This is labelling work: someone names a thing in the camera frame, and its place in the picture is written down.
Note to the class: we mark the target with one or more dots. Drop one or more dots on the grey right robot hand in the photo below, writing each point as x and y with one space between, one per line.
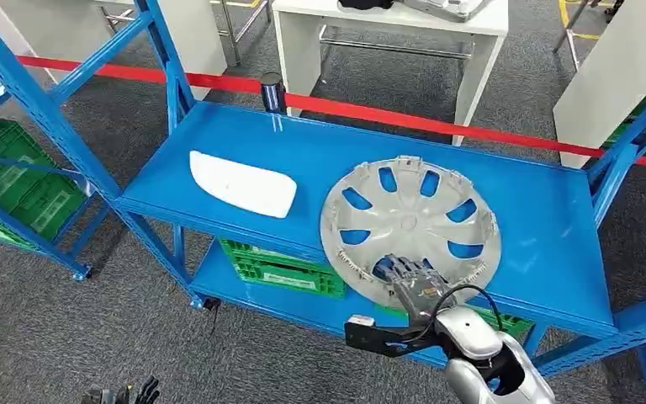
420 290

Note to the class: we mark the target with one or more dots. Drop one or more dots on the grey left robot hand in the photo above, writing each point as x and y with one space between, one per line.
128 395

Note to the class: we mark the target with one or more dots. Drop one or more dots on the silver wheel hubcap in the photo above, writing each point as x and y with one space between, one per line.
412 220

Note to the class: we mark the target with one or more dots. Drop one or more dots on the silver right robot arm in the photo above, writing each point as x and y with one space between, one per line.
473 340

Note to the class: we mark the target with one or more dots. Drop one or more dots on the red barrier belt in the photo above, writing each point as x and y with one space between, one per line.
356 110

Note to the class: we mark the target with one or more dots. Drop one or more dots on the white plastic panel part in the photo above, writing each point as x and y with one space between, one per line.
245 187

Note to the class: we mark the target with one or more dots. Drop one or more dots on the white table with steel crossbar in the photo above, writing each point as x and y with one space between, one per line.
390 25

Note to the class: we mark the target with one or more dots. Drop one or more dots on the grey metal tray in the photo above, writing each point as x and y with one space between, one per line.
445 8

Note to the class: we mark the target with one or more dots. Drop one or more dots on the black object on table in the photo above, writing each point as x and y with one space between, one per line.
365 4

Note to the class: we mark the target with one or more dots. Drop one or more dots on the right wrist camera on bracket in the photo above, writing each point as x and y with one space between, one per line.
373 337

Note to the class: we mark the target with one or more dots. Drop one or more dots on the black stanchion post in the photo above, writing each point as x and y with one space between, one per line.
273 93

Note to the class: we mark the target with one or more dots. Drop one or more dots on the steel leg frame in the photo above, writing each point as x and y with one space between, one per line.
571 33

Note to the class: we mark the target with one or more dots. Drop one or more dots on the steel bench frame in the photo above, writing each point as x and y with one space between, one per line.
234 28

